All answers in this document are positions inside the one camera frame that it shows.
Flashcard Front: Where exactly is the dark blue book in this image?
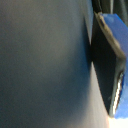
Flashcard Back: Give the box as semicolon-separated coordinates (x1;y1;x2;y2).
0;0;111;128

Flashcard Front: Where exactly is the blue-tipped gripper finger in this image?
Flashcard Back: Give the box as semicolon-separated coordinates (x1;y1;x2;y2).
90;11;128;119

